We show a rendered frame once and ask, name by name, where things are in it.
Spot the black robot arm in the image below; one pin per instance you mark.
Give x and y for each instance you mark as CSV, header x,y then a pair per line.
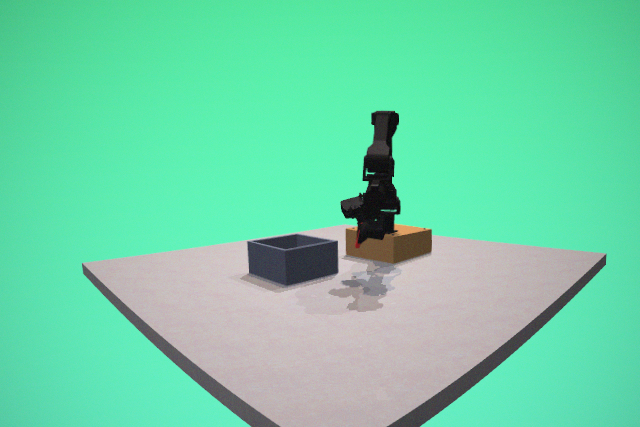
x,y
380,190

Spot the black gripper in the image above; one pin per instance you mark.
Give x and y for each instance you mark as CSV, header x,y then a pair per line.
x,y
369,227

